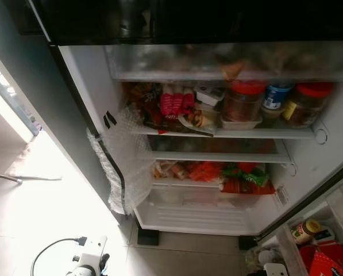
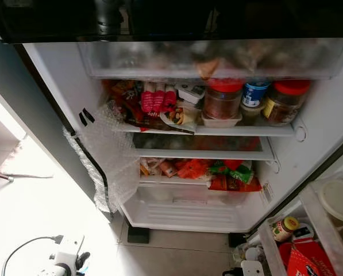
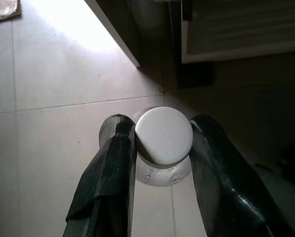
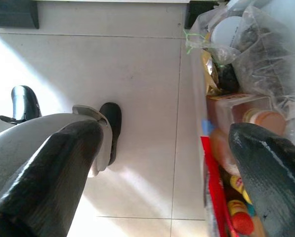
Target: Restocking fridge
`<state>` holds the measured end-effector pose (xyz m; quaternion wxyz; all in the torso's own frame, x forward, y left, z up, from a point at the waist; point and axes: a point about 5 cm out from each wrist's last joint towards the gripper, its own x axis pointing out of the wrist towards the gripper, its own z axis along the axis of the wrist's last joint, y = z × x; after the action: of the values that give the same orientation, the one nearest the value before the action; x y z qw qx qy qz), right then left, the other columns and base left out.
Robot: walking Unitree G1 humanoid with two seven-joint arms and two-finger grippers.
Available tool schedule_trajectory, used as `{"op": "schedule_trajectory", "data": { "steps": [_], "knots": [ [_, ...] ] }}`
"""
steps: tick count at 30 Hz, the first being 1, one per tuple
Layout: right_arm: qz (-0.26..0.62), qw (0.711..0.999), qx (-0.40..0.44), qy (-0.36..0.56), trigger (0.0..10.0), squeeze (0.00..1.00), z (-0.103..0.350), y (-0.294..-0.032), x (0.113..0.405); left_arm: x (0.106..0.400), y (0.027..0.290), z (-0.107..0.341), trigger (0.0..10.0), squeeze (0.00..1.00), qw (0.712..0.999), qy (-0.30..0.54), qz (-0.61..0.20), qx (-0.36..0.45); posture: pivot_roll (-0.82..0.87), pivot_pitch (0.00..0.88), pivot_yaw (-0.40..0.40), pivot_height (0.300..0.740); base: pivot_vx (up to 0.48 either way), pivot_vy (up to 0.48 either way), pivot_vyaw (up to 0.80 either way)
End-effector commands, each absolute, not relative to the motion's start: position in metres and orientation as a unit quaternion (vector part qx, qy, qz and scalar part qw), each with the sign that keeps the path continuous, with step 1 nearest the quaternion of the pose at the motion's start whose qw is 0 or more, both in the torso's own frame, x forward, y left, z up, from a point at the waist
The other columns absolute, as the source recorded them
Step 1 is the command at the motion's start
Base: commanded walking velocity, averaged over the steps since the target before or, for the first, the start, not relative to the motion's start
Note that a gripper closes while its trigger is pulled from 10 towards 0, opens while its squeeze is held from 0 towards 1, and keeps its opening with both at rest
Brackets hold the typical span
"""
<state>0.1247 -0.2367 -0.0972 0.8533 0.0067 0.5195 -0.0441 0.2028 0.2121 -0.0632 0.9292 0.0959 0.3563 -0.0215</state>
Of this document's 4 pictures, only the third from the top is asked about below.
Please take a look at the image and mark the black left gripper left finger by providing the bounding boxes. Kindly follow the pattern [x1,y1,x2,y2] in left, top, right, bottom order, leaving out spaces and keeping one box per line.
[60,114,138,237]

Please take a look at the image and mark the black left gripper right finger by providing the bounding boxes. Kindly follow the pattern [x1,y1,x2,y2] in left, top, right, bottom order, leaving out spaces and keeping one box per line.
[190,114,295,237]

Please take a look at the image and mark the white capped plastic bottle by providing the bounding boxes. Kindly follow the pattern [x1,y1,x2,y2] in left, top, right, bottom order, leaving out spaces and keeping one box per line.
[134,106,195,188]

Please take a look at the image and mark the beige doormat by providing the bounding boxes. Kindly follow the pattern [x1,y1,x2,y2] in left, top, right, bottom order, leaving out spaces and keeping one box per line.
[0,0,22,23]

